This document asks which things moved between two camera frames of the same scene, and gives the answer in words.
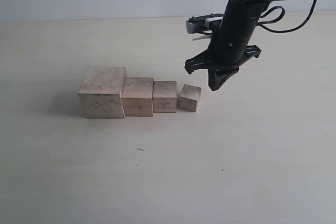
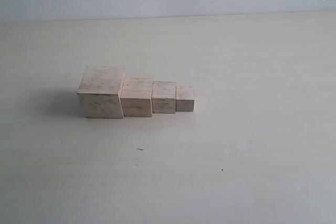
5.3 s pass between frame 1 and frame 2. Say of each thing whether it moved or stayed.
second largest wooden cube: stayed
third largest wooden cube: stayed
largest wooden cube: stayed
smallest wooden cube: moved
